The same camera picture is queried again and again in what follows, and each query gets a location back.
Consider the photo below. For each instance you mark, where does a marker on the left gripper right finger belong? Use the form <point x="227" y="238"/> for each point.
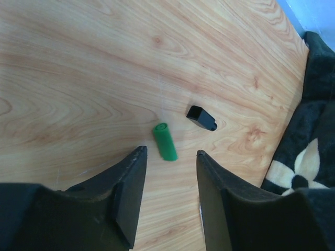
<point x="240" y="216"/>

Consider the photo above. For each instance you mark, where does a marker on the green pen cap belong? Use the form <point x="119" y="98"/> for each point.
<point x="164" y="141"/>

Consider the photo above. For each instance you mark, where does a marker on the black pen cap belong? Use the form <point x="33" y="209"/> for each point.
<point x="201" y="118"/>

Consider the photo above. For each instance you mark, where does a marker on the black floral pillow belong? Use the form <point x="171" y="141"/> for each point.
<point x="305" y="155"/>

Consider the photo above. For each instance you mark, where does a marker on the black cap marker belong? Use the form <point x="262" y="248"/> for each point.
<point x="201" y="214"/>

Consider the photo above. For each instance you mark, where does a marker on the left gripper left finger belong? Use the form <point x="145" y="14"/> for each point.
<point x="100" y="213"/>

